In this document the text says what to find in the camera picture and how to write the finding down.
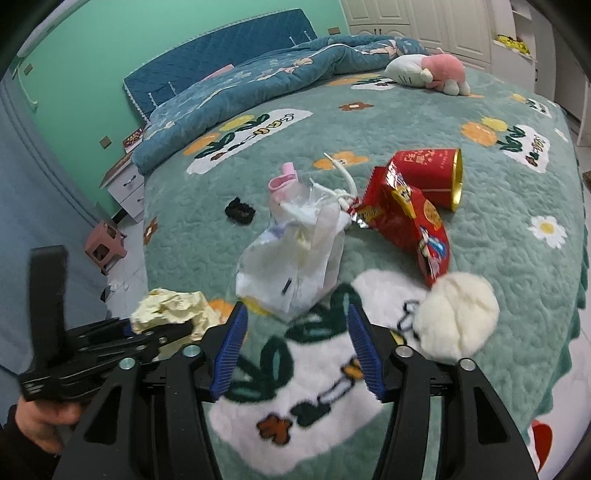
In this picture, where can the wall switch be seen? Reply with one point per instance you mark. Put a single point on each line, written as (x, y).
(105, 142)

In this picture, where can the white nightstand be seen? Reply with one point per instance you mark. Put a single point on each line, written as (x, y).
(129, 194)

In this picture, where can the white wardrobe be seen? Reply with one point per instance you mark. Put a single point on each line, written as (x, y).
(438, 27)

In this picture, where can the red box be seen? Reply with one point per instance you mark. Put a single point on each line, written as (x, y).
(133, 140)

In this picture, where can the pink plastic stool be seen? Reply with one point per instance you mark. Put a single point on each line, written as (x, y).
(104, 244)

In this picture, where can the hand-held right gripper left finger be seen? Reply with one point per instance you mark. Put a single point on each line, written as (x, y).
(231, 350)

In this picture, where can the black hair scrunchie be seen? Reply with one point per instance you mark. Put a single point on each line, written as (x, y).
(240, 211)

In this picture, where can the white shelf unit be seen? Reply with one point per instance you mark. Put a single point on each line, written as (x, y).
(531, 69)

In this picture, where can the grey curtain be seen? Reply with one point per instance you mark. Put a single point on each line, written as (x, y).
(37, 184)

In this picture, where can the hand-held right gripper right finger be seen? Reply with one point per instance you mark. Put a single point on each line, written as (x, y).
(364, 350)

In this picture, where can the yellow toy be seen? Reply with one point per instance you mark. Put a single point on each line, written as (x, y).
(515, 44)

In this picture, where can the green floral blanket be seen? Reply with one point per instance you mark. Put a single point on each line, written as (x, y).
(508, 230)

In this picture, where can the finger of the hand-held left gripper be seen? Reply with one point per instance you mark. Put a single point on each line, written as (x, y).
(152, 336)
(104, 328)

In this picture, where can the blue floral quilt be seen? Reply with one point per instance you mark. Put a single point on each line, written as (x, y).
(231, 92)

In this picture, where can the red snack wrapper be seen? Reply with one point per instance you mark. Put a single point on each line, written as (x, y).
(415, 217)

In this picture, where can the white fluffy pad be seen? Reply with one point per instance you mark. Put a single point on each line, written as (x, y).
(457, 309)

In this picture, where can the pink curled plastic strip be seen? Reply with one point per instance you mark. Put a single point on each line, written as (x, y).
(284, 184)

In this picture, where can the person's left hand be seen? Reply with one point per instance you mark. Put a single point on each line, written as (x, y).
(32, 420)

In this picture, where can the yellow paper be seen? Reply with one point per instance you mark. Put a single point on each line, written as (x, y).
(161, 307)

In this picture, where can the clear plastic bag with tissues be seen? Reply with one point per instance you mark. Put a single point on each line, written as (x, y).
(286, 258)

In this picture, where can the white and pink plush toy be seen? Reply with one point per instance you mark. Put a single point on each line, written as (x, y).
(438, 69)

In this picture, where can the blue quilted headboard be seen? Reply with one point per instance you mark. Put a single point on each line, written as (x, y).
(207, 50)

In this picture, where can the red paper cup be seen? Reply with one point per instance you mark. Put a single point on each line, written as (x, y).
(429, 170)

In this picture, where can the person's left forearm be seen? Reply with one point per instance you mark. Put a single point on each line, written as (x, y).
(23, 457)

